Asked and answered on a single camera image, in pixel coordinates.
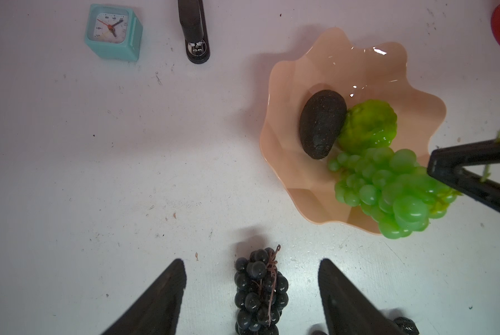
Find green grape bunch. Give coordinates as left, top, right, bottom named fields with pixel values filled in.
left=328, top=130, right=500, bottom=240

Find black grape bunch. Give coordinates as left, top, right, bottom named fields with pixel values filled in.
left=234, top=245, right=289, bottom=335

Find green bumpy round fruit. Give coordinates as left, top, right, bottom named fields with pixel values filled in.
left=337, top=100, right=398, bottom=154

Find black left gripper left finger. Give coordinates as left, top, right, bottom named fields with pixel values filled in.
left=104, top=259, right=186, bottom=335

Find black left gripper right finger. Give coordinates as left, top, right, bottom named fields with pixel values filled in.
left=318, top=259, right=403, bottom=335

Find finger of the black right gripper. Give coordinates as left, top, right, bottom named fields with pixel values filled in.
left=427, top=140, right=500, bottom=213

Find dark avocado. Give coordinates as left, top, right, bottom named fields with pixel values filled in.
left=299, top=89, right=348, bottom=160

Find black berries pair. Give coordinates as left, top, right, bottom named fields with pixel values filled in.
left=311, top=316, right=420, bottom=335

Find small teal clock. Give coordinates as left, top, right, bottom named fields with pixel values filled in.
left=85, top=4, right=143, bottom=62

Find pink scalloped fruit bowl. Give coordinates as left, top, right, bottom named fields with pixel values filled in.
left=260, top=28, right=447, bottom=234

